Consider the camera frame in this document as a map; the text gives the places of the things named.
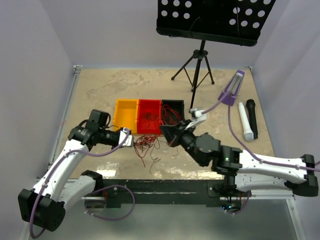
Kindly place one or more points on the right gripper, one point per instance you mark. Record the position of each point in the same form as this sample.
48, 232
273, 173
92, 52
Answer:
171, 132

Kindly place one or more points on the red plastic bin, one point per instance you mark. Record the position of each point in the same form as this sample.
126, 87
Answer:
148, 105

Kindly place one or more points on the orange plastic bin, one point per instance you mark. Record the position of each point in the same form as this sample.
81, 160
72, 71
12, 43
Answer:
126, 114

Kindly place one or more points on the black plastic bin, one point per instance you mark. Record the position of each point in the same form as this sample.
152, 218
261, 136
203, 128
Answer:
172, 111

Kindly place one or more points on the small brown cable clump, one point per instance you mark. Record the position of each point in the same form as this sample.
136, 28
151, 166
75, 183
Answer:
150, 121

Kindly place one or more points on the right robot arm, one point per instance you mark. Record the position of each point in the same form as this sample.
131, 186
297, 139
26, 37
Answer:
244, 171

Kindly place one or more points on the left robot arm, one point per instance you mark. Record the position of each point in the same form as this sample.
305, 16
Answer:
46, 203

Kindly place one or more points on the purple metronome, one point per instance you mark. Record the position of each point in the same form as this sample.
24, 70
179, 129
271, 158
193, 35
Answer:
231, 91

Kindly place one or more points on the white microphone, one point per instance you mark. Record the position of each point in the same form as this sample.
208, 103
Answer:
247, 131

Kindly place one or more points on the black microphone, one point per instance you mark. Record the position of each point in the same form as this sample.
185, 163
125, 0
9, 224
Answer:
251, 105

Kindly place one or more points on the black music stand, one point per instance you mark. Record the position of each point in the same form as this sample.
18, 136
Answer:
235, 22

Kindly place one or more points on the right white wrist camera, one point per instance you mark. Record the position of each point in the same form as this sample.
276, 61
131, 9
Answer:
198, 116

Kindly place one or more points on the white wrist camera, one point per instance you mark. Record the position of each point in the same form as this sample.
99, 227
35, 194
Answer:
126, 139
198, 116

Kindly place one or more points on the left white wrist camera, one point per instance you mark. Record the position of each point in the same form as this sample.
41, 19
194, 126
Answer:
126, 139

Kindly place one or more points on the aluminium frame rail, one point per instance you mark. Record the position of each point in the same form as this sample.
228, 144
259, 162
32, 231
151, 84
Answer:
258, 194

